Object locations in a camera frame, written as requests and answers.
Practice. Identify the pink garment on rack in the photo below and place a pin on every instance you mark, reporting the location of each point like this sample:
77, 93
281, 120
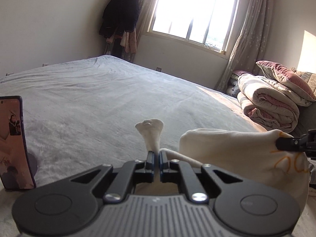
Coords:
128, 41

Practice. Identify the rolled beige pink quilt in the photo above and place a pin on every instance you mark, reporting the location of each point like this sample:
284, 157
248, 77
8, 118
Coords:
266, 105

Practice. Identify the window with white frame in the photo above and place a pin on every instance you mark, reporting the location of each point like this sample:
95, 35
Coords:
206, 23

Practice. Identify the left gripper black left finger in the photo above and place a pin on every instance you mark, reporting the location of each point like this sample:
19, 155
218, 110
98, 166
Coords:
107, 182

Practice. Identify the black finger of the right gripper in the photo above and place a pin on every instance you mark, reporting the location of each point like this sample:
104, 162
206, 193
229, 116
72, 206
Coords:
306, 144

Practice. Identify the smartphone on stand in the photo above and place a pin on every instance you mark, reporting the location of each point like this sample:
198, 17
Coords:
16, 173

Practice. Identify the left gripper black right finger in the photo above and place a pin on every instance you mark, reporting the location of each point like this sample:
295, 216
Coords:
197, 183

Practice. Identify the cream white sweatshirt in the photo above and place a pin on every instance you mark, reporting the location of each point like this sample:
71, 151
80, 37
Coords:
250, 155

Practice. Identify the right beige curtain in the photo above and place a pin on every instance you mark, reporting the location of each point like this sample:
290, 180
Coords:
251, 42

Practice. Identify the pink beige pillow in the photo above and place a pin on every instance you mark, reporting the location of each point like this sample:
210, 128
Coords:
286, 77

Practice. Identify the grey bed sheet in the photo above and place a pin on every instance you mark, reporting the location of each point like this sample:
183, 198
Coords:
80, 114

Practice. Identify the beige curtain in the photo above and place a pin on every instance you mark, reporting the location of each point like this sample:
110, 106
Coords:
146, 10
251, 42

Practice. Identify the grey quilted headboard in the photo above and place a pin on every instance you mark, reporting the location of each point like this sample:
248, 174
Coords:
307, 117

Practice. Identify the left beige curtain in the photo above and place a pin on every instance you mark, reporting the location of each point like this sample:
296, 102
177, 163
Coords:
146, 10

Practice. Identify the dark coat on rack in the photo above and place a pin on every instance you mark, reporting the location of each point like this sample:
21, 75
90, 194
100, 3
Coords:
121, 16

